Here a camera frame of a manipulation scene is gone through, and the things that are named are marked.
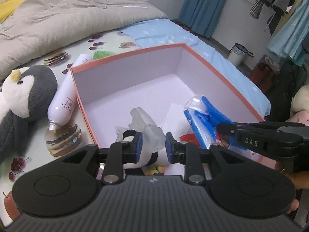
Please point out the person's right hand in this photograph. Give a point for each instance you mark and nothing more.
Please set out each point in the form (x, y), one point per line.
(295, 181)

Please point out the blue plastic bag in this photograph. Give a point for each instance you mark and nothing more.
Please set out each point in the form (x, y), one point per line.
(207, 120)

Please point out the white spray bottle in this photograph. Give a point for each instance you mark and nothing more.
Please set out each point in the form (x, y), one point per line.
(65, 96)

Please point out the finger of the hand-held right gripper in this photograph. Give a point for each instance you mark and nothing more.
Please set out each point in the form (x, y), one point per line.
(228, 130)

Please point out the striped hanging garment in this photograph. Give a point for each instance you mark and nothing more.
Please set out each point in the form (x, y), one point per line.
(257, 8)

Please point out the light blue hanging garment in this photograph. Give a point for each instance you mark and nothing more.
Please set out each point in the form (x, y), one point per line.
(292, 33)

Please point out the small panda plush toy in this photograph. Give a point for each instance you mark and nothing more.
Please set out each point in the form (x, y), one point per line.
(147, 156)

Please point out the grey duvet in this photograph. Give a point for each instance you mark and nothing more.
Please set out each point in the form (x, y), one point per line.
(60, 21)

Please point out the cream plush toy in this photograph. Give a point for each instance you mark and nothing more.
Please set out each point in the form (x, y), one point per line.
(300, 99)

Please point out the dark clothes pile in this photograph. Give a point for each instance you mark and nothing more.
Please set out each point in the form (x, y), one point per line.
(289, 77)

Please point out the blue curtain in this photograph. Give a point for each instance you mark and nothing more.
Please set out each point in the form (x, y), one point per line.
(200, 7)

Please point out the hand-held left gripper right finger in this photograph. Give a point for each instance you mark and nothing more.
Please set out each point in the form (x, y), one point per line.
(169, 148)

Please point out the white trash bin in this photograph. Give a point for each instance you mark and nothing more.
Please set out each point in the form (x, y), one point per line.
(235, 58)

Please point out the yellow pillow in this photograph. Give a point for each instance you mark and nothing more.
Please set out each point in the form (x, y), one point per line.
(9, 9)

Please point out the pink cardboard box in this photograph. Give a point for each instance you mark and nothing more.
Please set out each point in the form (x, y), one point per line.
(135, 87)

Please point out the red foil snack packet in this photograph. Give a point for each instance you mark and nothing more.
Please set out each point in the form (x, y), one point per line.
(189, 139)

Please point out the patterned brown snack packet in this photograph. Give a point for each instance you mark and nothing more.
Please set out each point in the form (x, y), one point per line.
(154, 170)

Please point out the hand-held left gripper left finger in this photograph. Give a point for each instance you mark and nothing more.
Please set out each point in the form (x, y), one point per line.
(138, 147)

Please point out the dark red object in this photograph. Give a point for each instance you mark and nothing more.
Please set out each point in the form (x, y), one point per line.
(264, 75)

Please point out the grey penguin plush toy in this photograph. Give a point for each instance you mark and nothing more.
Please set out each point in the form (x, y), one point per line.
(36, 89)

